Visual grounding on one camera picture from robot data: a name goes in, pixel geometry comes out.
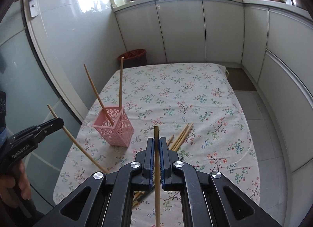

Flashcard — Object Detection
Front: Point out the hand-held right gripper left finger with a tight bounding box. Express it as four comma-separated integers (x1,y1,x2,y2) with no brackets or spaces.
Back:
39,138,155,227

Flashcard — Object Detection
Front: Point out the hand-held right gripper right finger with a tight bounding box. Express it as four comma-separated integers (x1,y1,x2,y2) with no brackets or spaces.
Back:
159,137,283,227

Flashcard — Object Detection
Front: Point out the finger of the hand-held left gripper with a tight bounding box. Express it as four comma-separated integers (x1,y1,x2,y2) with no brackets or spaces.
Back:
36,122,65,145
27,118,64,132

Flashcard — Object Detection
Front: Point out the pink perforated utensil basket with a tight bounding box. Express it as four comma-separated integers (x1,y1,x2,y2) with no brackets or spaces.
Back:
91,106,134,147

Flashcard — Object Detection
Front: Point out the person's left hand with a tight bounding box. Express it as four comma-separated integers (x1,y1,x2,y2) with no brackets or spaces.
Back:
0,161,33,208

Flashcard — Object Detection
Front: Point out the frosted glass door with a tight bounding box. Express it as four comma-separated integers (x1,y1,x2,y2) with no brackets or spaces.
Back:
0,0,85,215

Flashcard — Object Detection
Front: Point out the floral tablecloth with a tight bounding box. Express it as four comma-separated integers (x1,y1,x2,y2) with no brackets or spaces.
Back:
52,63,261,227

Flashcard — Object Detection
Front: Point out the red trash bin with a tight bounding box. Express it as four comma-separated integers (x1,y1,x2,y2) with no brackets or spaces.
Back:
119,49,147,68

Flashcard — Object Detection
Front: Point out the white kitchen cabinet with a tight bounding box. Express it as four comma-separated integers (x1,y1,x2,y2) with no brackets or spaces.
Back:
242,0,313,186
114,0,245,65

